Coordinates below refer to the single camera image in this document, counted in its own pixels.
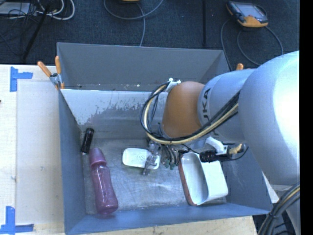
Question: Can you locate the white soap bar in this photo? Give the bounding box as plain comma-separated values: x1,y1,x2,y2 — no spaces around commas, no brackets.
122,147,161,169

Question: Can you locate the grey metal bin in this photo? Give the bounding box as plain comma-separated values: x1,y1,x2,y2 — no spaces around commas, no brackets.
56,42,274,235

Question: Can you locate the pink plastic baby bottle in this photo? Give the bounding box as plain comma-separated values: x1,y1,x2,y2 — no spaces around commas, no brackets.
88,147,119,216

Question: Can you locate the white dish with red-brown rim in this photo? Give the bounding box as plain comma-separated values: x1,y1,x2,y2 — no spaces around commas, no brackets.
178,151,229,207

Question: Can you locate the small black tube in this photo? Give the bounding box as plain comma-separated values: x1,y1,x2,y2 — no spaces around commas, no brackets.
80,127,95,155

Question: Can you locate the black cylinder on white bracket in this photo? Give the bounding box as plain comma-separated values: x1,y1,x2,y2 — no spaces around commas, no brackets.
199,136,246,163

